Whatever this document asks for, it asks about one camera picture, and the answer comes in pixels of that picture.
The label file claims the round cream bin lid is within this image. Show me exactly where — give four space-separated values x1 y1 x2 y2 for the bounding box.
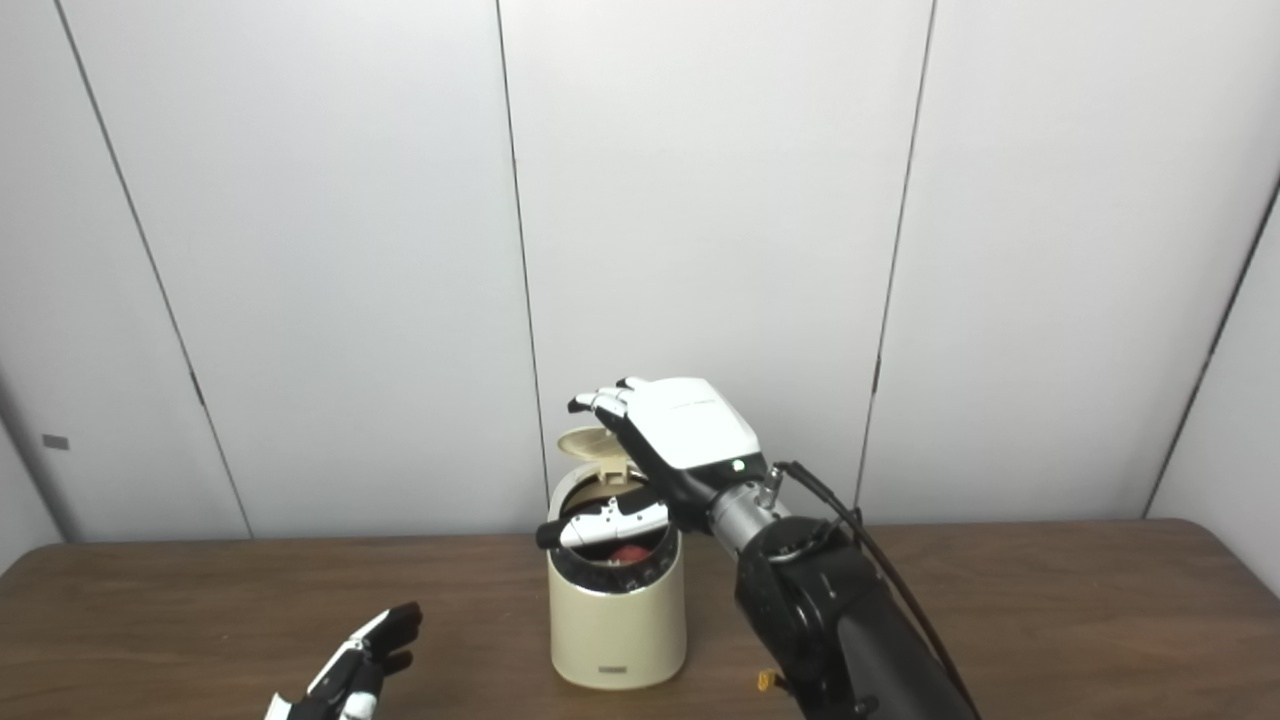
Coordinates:
557 426 633 488

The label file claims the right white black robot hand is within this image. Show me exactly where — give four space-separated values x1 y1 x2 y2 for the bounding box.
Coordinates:
536 376 769 551

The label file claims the cream-colored bin body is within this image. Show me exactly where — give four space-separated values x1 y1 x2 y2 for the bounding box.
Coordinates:
547 460 688 691

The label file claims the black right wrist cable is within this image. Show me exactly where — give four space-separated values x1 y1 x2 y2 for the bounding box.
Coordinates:
775 460 986 720

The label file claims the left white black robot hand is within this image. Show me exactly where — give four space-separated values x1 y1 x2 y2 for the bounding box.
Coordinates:
263 602 424 720

